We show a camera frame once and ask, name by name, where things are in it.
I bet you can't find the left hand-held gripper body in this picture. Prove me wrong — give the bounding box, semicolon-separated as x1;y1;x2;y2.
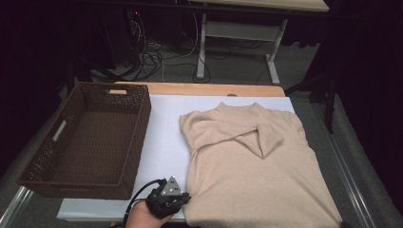
145;175;182;220

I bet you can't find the beige sweater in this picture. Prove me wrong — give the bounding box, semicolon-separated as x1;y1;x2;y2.
179;102;343;228

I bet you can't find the brown woven basket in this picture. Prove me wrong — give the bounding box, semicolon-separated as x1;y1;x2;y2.
17;81;152;201

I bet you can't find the person's left hand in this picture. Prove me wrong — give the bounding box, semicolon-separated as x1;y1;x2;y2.
125;199;174;228

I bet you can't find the white table cover sheet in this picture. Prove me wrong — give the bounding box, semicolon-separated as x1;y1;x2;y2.
56;94;297;221

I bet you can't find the white-legged desk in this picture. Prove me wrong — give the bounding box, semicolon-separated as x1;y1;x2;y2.
189;0;331;86

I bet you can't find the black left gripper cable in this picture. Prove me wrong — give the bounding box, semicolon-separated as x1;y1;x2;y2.
123;179;167;228

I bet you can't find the tangle of floor cables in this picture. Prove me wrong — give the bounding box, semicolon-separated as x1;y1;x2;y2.
127;9;212;84

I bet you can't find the short aluminium rail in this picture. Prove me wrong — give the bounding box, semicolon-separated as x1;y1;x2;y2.
0;185;34;228

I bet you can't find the long aluminium rail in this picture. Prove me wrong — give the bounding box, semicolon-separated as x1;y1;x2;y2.
312;101;376;228

